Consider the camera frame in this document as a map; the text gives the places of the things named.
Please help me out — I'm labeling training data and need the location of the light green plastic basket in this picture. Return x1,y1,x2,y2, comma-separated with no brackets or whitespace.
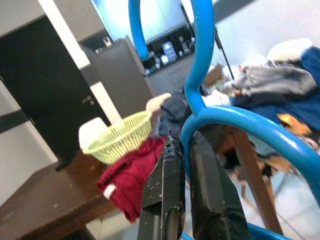
81,110,153,166

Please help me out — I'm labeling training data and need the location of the black door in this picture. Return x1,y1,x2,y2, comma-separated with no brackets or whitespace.
0,17,111,161

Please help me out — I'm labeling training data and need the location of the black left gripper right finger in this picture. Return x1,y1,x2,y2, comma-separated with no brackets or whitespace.
188,130,251,240

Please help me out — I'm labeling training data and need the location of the blue garment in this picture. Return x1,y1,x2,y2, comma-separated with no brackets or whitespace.
231,47,320,137

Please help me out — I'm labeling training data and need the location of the blue plastic hanger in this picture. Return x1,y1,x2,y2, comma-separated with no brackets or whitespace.
128,0,320,240

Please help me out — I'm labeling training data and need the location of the brown wooden table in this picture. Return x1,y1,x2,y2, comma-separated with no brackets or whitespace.
0,149,131,240

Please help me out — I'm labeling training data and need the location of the grey garment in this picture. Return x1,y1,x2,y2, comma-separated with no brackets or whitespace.
234,62,318,101

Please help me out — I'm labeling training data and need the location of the grey cabinet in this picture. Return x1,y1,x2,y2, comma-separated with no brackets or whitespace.
79,34,154,123

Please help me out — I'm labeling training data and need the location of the brown wooden leg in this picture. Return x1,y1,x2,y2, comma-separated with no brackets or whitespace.
229,129,284,236

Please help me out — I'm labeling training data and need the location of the dark blue folded cloth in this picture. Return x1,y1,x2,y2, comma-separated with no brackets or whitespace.
158,91,191,138

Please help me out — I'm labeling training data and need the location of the dark red shirt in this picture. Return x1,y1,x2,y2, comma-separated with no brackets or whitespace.
96,136,167,225

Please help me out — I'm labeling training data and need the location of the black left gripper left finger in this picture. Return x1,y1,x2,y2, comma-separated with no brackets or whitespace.
136,134,186,240

